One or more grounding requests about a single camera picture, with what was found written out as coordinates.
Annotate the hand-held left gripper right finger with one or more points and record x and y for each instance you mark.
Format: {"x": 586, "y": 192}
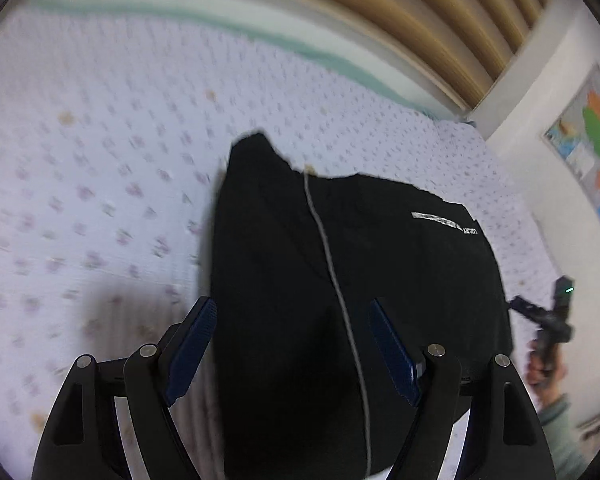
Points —
{"x": 392, "y": 350}

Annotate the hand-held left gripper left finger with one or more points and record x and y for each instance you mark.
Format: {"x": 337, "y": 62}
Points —
{"x": 192, "y": 350}

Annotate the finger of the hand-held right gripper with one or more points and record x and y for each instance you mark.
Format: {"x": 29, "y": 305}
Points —
{"x": 527, "y": 308}

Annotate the black hooded jacket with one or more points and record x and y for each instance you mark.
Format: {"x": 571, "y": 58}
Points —
{"x": 280, "y": 260}

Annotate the person's right forearm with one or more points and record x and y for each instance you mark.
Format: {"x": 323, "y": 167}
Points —
{"x": 565, "y": 435}

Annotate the person's right hand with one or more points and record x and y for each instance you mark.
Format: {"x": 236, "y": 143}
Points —
{"x": 542, "y": 370}

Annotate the white patterned bed sheet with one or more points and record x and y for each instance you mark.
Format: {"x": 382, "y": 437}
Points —
{"x": 105, "y": 160}

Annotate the pale green mattress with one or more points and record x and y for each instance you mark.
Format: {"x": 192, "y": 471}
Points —
{"x": 330, "y": 60}

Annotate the wooden slatted headboard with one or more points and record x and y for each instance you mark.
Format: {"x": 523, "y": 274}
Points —
{"x": 380, "y": 10}

